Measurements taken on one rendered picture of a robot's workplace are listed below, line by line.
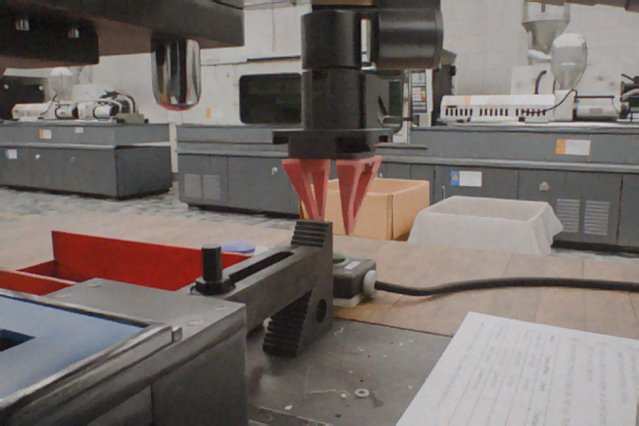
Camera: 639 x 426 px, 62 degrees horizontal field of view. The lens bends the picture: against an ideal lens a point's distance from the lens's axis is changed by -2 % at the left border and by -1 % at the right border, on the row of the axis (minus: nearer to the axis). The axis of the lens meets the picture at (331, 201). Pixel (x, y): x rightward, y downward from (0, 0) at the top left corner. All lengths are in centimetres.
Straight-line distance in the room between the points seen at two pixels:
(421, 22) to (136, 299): 34
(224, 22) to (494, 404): 27
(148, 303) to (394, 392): 17
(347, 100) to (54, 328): 32
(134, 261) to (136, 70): 920
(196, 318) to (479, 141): 446
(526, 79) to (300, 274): 488
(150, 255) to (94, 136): 686
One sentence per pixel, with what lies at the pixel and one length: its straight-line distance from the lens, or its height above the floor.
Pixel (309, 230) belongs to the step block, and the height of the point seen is 98.
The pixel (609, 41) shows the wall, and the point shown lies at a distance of 657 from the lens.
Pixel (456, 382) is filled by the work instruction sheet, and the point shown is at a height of 90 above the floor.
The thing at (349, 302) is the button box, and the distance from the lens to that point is 50.
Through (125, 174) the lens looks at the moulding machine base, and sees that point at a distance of 720.
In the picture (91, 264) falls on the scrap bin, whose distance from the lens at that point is 57.
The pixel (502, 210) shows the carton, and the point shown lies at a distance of 289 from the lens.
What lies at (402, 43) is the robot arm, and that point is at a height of 114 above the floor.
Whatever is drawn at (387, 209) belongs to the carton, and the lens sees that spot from 244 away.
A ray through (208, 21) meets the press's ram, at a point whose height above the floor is 111.
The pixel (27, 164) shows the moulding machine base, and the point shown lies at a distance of 858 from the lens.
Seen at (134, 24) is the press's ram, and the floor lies 111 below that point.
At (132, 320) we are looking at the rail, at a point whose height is 99.
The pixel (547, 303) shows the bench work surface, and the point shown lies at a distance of 55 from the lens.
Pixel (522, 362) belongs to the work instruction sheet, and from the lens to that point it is 42.
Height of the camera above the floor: 107
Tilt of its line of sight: 9 degrees down
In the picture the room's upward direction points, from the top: straight up
